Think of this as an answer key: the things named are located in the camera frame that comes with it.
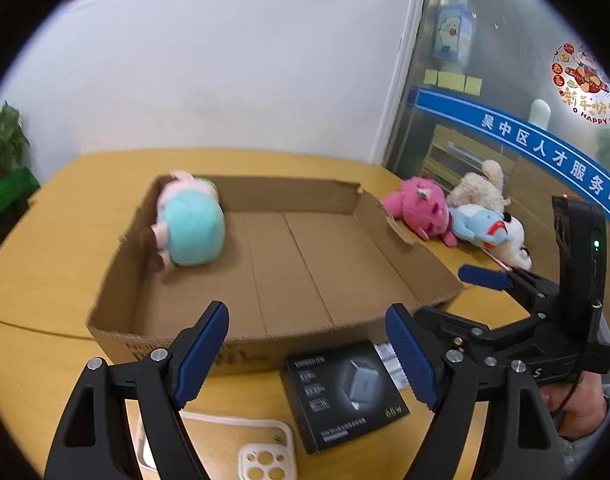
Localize blue banner strip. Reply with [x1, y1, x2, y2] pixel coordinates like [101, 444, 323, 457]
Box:
[416, 87, 610, 231]

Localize wooden desktop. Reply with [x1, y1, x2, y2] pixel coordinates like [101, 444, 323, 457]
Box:
[0, 151, 610, 480]

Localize pink plush toy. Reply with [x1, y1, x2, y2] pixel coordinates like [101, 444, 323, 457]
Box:
[382, 176, 458, 248]

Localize teal plush toy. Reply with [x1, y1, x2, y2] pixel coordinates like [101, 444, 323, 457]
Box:
[139, 170, 227, 273]

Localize cream plush toy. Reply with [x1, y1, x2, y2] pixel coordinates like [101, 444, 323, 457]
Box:
[447, 159, 512, 213]

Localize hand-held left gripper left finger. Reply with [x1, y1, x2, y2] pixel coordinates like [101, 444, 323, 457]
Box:
[44, 301, 231, 480]

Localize translucent white phone case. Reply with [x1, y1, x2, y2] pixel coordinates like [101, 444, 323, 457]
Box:
[138, 411, 292, 480]

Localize green potted plant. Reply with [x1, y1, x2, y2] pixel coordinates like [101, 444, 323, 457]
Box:
[0, 101, 30, 181]

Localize red festive window decal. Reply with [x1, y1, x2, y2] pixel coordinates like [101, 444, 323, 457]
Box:
[550, 40, 610, 123]

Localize brown cardboard box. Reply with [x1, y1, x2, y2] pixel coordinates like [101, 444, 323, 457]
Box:
[86, 174, 466, 377]

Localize person's right hand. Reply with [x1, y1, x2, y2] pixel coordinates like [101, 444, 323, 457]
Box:
[541, 372, 610, 443]

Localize blue cartoon poster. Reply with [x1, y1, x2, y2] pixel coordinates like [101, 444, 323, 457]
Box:
[431, 2, 473, 63]

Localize black charger box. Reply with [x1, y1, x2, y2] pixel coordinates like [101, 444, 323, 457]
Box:
[280, 340, 412, 456]

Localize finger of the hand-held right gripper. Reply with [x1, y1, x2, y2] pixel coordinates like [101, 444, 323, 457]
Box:
[458, 264, 562, 322]
[415, 306, 492, 357]

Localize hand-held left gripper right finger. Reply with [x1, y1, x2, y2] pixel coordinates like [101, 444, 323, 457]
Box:
[385, 303, 568, 480]

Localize white spotted dog plush toy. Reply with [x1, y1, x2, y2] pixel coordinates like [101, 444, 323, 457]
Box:
[490, 212, 534, 271]

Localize black cable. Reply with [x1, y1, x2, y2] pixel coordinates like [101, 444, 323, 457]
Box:
[550, 372, 588, 418]

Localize green plant stand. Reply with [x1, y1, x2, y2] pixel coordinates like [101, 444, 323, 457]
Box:
[0, 167, 41, 221]

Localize blue plush toy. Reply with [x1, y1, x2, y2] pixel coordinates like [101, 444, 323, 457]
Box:
[447, 204, 506, 251]

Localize metal door frame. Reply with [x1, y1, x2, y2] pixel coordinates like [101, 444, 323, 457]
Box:
[370, 0, 432, 167]

